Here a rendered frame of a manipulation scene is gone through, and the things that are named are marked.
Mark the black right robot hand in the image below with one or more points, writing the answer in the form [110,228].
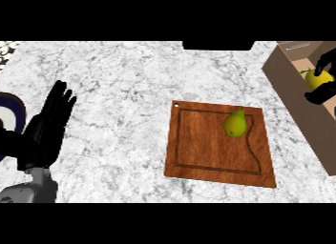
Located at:
[333,60]

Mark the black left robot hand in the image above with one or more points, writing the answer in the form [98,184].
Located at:
[44,133]

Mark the yellow lemon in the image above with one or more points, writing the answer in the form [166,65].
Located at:
[317,80]

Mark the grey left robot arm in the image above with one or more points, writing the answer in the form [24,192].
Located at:
[32,189]

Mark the brown cardboard box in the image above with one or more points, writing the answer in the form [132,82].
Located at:
[307,117]

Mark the brown wooden cutting board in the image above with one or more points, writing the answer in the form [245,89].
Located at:
[218,144]

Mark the blue and white plate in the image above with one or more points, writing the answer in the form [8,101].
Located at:
[4,117]

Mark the green pear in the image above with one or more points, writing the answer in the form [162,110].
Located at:
[236,124]

